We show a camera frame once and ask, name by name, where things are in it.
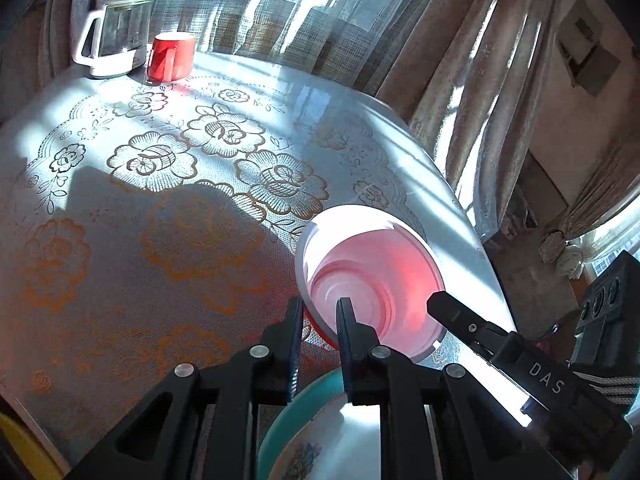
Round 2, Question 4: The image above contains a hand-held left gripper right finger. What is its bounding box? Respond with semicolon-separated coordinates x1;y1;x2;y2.
336;297;576;480

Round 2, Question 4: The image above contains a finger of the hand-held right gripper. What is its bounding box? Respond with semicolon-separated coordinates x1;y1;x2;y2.
426;290;518;361

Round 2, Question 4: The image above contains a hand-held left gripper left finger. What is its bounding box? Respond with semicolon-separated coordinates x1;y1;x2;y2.
65;297;306;480

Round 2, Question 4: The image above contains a red cup white inside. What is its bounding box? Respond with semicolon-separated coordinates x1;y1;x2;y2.
294;205;447;363

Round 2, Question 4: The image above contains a white floral plate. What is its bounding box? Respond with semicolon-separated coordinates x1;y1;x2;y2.
267;392;386;480

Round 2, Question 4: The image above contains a teal plate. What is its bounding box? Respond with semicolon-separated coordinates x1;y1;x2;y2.
257;370;351;480

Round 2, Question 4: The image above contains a tied beige curtain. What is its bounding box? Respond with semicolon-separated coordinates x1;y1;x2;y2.
537;150;640;278

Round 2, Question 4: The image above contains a lace floral tablecloth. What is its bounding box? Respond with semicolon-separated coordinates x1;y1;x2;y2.
0;50;518;480

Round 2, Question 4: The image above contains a yellow bowl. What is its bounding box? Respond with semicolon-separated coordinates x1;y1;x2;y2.
0;412;66;480

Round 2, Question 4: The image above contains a red mug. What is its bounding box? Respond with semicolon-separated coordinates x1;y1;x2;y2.
146;31;197;84

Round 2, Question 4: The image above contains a sheer white curtain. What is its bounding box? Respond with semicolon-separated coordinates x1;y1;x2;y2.
135;0;451;96

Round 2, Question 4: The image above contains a wall picture frame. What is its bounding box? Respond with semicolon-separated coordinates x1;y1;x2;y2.
557;0;623;96

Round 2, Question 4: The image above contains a glass carafe with white handle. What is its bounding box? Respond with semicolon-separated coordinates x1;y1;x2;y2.
72;0;157;79

